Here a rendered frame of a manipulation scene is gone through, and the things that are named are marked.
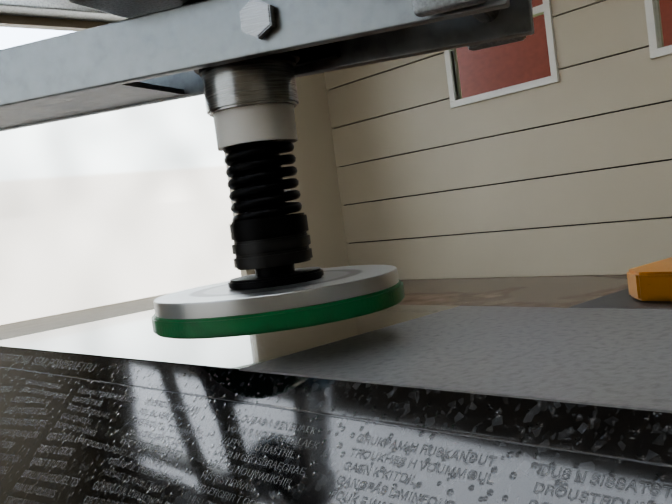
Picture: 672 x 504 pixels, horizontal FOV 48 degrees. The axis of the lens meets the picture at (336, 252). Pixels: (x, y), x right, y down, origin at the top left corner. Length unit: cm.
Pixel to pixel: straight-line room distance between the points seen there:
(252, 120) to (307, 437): 27
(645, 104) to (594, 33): 83
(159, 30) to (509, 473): 44
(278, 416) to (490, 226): 770
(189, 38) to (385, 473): 37
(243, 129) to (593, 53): 695
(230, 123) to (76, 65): 15
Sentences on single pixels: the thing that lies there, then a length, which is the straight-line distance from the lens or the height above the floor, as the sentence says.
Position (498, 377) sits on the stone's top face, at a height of 80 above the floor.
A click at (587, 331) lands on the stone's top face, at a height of 80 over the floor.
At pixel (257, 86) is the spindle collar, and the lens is 63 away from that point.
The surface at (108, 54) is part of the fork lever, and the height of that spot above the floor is 107.
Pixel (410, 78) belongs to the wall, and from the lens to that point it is 887.
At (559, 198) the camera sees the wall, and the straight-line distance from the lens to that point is 769.
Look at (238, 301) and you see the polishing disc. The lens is 56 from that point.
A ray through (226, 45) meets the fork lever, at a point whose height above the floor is 106.
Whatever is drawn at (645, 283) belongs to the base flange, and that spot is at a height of 76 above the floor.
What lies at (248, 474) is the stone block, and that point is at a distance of 53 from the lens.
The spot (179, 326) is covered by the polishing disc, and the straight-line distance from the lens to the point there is 59.
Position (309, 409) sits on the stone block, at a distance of 52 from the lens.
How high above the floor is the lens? 92
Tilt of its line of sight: 3 degrees down
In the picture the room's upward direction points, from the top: 7 degrees counter-clockwise
